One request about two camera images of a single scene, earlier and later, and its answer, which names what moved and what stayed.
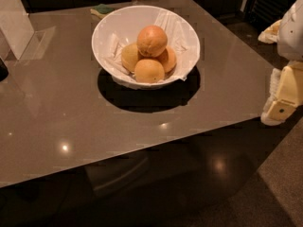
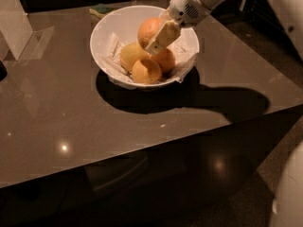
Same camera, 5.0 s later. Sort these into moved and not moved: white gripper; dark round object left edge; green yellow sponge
Moved: white gripper
Not moved: dark round object left edge; green yellow sponge
